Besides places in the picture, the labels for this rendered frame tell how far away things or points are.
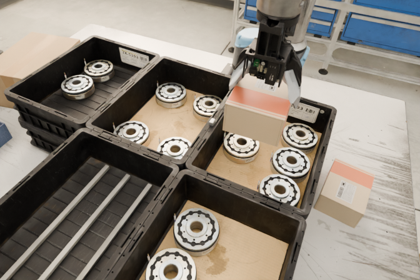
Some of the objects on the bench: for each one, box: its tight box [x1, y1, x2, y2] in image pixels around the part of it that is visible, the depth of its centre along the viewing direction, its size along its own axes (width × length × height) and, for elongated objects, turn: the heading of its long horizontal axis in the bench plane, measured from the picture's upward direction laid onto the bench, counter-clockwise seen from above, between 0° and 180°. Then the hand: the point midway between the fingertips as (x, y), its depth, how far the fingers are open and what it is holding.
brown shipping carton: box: [0, 32, 81, 109], centre depth 125 cm, size 30×22×16 cm
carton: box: [314, 158, 375, 228], centre depth 94 cm, size 16×12×8 cm
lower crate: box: [18, 120, 65, 154], centre depth 112 cm, size 40×30×12 cm
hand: (263, 97), depth 68 cm, fingers closed on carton, 14 cm apart
